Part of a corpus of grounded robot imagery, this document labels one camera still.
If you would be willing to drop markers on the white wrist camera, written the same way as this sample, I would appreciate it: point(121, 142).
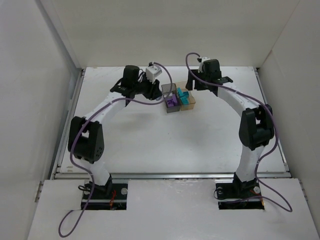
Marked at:
point(152, 72)
point(201, 60)

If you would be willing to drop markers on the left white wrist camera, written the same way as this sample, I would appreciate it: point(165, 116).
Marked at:
point(152, 72)

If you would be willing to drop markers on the purple lego brick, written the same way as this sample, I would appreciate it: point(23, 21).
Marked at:
point(171, 101)

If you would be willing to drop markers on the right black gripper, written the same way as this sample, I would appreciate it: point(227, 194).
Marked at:
point(194, 79)

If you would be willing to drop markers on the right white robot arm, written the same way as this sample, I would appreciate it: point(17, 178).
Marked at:
point(255, 130)

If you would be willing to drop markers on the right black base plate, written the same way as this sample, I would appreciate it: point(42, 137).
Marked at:
point(233, 196)

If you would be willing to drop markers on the grey transparent container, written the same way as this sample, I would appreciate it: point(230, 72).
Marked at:
point(167, 89)

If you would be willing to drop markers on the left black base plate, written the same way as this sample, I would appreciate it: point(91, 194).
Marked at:
point(109, 198)

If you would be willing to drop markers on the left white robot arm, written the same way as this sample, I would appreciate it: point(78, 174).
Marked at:
point(86, 135)

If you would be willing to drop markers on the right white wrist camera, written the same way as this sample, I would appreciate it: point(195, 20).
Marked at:
point(201, 60)

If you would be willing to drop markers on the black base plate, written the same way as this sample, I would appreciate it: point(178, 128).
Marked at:
point(109, 198)
point(233, 196)

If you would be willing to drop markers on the aluminium rail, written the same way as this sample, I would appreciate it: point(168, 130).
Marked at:
point(144, 142)

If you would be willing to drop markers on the teal lego brick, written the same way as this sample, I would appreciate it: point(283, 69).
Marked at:
point(183, 96)

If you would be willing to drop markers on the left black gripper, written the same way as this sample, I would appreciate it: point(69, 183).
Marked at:
point(152, 89)

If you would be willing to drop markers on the orange transparent container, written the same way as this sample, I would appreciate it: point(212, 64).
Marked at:
point(192, 103)

